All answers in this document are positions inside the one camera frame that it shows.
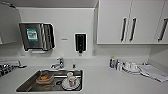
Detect chrome sink faucet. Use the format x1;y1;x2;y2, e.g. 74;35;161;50
49;56;65;71

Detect blue dish soap bottle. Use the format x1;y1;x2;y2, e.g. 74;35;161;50
109;55;117;70

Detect white cup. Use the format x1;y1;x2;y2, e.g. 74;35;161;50
66;71;76;88

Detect white plate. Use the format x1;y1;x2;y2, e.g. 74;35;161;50
61;77;82;91

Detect small white bottle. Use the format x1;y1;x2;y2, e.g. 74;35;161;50
115;59;122;71

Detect steel paper towel dispenser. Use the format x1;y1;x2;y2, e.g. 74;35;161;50
18;22;55;54

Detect stainless steel sink basin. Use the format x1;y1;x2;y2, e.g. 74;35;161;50
15;68;85;94

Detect white upper cabinet small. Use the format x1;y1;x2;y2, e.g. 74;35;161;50
0;3;23;46

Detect black wall soap dispenser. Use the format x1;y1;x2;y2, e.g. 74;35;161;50
74;32;88;54

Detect white wall outlet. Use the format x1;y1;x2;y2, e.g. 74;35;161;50
91;48;98;57

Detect small grey wall label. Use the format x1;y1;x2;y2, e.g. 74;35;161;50
60;37;69;42

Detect white upper cabinet black handles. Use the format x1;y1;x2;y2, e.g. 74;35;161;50
96;0;168;46

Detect black cabinet door handle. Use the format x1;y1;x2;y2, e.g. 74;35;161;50
129;16;138;43
120;16;128;43
157;16;168;43

